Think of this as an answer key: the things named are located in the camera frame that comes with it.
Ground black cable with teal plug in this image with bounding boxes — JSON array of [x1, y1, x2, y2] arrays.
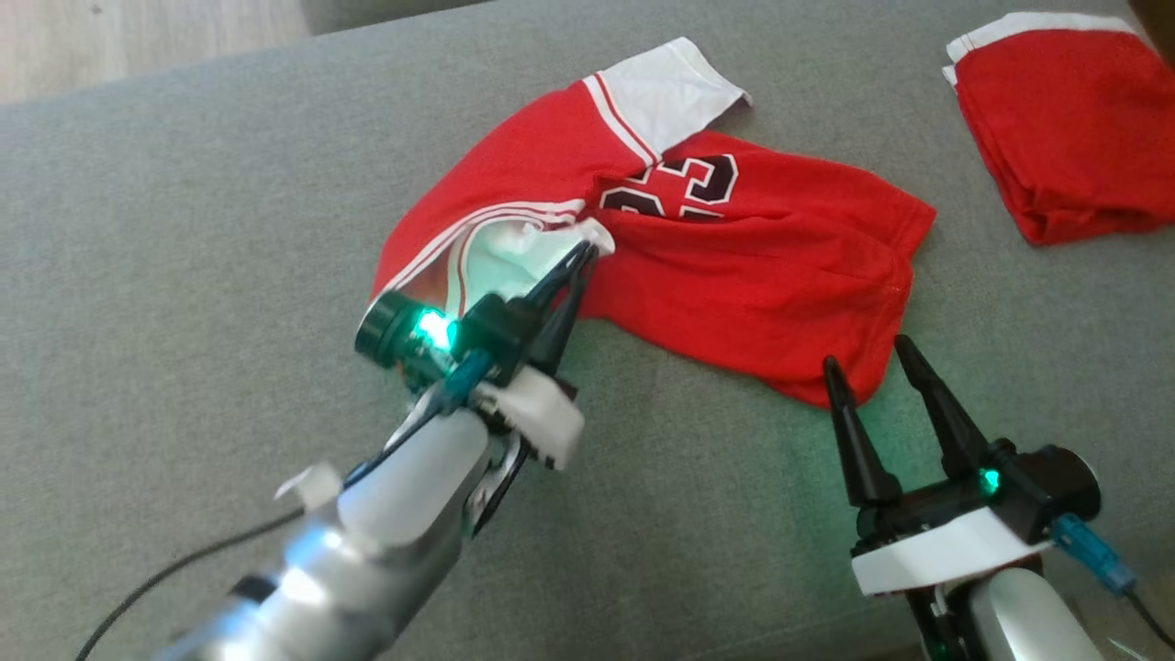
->
[[73, 353, 492, 661], [1049, 512, 1175, 648]]

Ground red bulls 23 shorts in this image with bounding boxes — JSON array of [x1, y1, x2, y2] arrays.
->
[[943, 11, 1175, 246]]

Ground red and white basketball jersey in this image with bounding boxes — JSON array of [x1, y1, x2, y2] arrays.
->
[[370, 37, 937, 409]]

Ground yellow sofa backrest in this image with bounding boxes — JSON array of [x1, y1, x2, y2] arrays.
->
[[1127, 0, 1175, 65]]

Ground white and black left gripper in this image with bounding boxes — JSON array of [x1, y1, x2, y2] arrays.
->
[[454, 241, 598, 471]]

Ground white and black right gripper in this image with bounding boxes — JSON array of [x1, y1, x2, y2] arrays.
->
[[823, 335, 1052, 598]]

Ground white cable tag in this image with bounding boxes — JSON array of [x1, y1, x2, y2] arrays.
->
[[275, 462, 343, 511]]

